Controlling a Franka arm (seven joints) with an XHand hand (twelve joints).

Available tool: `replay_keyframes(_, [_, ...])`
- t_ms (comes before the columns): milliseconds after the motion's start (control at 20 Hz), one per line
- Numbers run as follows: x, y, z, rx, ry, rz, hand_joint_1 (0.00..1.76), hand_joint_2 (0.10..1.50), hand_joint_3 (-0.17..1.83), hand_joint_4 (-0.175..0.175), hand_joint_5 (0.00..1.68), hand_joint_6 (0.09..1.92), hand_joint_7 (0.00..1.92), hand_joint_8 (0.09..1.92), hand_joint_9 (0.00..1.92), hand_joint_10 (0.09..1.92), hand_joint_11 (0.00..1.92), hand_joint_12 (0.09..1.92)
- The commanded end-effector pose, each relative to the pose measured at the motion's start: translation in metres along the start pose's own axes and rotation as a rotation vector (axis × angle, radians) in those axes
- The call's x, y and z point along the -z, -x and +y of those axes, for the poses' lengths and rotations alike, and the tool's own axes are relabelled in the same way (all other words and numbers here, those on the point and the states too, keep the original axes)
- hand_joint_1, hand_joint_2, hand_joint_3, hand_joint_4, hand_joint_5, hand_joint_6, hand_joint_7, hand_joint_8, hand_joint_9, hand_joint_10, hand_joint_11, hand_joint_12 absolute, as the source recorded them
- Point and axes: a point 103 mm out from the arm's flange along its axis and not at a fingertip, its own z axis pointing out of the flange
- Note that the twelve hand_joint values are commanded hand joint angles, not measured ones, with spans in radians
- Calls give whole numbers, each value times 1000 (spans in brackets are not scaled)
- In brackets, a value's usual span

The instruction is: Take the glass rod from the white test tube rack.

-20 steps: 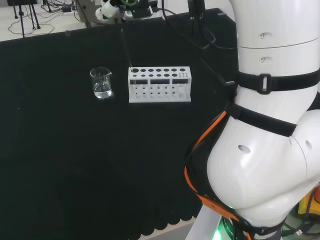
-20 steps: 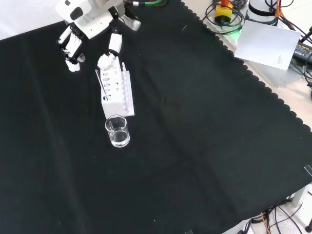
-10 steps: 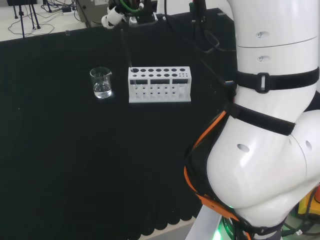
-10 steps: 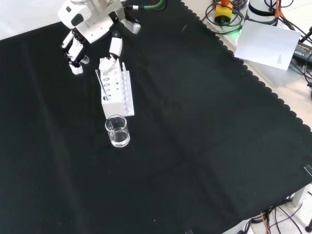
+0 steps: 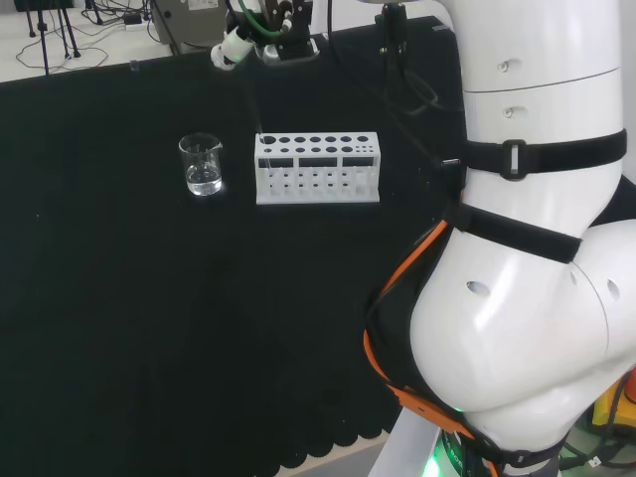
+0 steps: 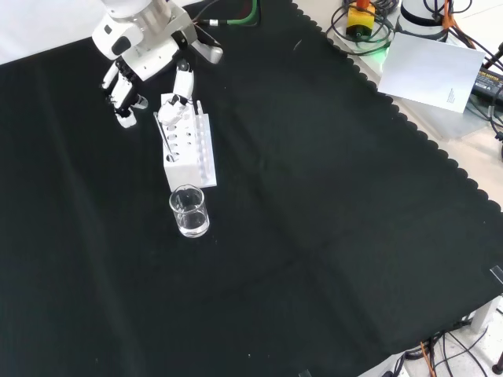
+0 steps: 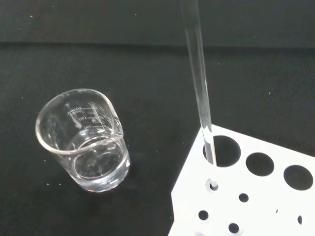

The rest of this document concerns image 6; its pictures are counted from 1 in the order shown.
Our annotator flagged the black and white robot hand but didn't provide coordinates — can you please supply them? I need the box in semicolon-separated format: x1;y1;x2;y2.
91;16;196;130

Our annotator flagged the clear glass rod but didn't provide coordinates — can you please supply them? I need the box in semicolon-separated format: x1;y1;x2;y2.
152;112;176;163

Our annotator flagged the white test tube rack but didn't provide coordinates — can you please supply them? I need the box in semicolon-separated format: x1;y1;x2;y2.
160;92;218;190

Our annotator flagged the small clear glass beaker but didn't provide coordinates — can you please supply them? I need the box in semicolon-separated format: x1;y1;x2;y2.
168;185;211;240

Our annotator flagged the yellow stop button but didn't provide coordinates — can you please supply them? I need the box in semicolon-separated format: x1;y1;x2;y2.
346;0;376;41

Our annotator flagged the black bench cloth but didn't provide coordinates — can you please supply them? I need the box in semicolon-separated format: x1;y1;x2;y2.
0;0;503;377

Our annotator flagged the pale board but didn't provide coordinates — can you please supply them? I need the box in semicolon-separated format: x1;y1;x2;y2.
376;31;486;115

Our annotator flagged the black power adapter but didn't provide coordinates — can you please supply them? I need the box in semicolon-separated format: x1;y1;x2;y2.
470;67;503;104

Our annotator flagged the white table leg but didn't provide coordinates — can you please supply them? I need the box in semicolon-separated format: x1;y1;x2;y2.
470;295;503;335

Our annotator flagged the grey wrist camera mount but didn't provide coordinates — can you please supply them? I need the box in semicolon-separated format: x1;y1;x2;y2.
168;6;225;64

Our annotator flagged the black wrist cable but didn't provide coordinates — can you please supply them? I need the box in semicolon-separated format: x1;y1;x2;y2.
187;0;229;28

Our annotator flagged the green cable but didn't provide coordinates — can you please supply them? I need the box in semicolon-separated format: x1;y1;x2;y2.
224;0;262;28

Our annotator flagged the black coiled cable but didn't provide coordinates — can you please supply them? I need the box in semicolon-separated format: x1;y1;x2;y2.
330;0;396;56

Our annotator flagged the grey base plate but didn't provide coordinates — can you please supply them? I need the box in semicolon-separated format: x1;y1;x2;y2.
391;95;494;143

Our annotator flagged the black adapter cable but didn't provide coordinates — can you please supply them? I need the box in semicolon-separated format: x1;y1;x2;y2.
467;90;503;160

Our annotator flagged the thin orange cable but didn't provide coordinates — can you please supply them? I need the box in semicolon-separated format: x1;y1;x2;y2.
419;340;438;377

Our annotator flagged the black floor cable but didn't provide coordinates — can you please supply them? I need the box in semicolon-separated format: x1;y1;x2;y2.
404;320;503;377

